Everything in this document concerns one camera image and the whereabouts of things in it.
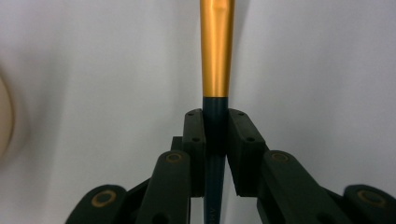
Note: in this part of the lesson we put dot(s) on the cream ringed brush holder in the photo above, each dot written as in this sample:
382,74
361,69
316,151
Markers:
4,118

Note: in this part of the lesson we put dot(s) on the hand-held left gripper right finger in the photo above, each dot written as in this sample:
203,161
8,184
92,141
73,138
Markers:
246,155

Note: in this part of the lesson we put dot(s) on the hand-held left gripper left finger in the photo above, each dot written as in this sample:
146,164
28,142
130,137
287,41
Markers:
194,155

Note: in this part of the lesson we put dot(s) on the large makeup brush gold ferrule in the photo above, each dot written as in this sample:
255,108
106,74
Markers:
217,56

